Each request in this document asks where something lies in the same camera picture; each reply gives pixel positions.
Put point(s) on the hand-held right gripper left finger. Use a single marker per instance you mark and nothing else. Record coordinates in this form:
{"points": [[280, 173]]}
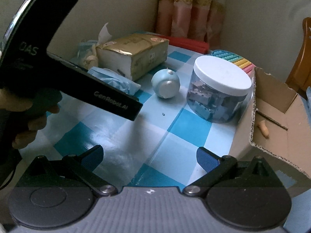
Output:
{"points": [[93, 154]]}

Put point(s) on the white tissue sheet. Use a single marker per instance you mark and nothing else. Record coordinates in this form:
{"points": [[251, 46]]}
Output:
{"points": [[104, 34]]}

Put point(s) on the pink patterned curtain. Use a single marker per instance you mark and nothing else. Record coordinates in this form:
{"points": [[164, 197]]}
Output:
{"points": [[189, 9]]}

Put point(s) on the wooden chair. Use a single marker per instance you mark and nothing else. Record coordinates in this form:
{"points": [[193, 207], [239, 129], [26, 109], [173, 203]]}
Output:
{"points": [[302, 60]]}

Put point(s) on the gold tissue pack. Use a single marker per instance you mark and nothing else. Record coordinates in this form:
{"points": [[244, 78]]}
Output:
{"points": [[136, 53]]}

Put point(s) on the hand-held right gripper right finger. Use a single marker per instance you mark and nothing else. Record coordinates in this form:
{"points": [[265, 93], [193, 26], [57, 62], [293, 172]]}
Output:
{"points": [[206, 157]]}

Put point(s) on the rainbow bubble pop toy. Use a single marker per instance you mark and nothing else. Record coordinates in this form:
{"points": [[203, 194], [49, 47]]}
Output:
{"points": [[233, 57]]}

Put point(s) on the cardboard box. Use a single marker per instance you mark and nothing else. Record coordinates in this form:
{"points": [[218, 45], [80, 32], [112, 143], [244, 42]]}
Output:
{"points": [[267, 89]]}

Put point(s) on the light blue cloth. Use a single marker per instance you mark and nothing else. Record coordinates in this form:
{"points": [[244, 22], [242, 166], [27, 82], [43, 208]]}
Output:
{"points": [[307, 102]]}

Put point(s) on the clear jar with white lid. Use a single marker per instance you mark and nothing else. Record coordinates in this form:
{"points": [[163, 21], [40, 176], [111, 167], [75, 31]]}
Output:
{"points": [[218, 72]]}

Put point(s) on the light blue round toy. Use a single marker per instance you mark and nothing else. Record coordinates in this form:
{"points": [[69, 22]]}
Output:
{"points": [[161, 82]]}

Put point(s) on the red rolled mat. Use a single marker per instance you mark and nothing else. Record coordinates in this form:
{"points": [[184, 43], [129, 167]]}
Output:
{"points": [[189, 44]]}

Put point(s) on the person's left hand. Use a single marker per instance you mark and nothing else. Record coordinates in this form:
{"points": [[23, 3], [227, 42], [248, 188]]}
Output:
{"points": [[31, 128]]}

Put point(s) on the blue checkered tablecloth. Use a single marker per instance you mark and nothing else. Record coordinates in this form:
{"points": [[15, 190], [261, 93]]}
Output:
{"points": [[121, 131]]}

